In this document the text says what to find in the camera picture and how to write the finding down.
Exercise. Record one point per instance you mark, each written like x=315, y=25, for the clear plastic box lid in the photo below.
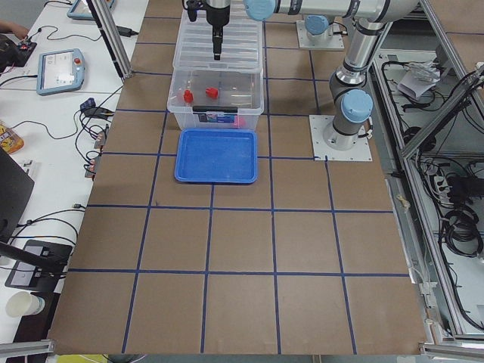
x=241, y=46

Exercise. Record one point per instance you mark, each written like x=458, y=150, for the black camera stand base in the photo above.
x=38, y=266

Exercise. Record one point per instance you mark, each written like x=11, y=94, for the black laptop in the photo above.
x=16, y=189

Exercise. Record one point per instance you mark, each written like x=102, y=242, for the red block box middle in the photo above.
x=212, y=92

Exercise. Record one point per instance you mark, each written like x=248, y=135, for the black box handle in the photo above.
x=215, y=109

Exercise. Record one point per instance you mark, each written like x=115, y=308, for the black power adapter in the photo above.
x=126, y=32

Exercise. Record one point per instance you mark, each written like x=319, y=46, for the red block box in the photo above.
x=212, y=92
x=188, y=96

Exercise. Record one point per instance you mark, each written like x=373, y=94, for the clear plastic storage box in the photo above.
x=210, y=99

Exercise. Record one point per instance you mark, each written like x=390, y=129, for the blue plastic tray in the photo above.
x=223, y=156

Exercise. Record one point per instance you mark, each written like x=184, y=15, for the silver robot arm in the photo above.
x=372, y=19
x=317, y=26

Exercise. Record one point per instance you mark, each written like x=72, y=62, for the blue teach pendant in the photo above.
x=79, y=10
x=60, y=71

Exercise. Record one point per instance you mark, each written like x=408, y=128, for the red block box far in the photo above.
x=188, y=96

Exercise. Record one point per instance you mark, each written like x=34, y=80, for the aluminium frame post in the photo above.
x=107, y=28

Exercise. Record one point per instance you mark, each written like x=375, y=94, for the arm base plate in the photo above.
x=329, y=40
x=329, y=145

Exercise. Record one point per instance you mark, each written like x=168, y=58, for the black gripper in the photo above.
x=217, y=17

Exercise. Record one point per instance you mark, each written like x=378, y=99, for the red block near handle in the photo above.
x=240, y=122

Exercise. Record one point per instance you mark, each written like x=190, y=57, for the white paper cup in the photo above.
x=24, y=304

